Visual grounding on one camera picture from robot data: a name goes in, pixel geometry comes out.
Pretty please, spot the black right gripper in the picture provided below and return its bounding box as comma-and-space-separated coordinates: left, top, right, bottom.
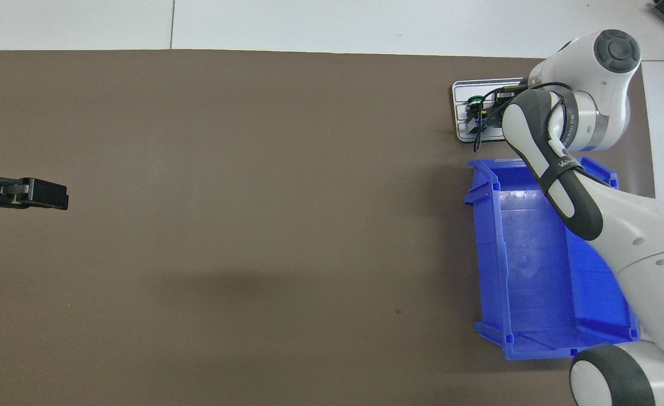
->
485, 92, 516, 129

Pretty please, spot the grey metal tray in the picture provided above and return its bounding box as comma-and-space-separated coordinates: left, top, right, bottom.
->
451, 77, 530, 143

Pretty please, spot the blue plastic storage bin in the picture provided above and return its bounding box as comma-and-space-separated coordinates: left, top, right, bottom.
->
463, 157, 640, 361

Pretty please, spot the brown table mat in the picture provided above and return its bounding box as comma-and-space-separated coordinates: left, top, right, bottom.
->
0, 50, 657, 406

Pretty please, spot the green push button switch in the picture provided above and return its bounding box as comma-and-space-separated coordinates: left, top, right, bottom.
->
465, 95, 489, 136

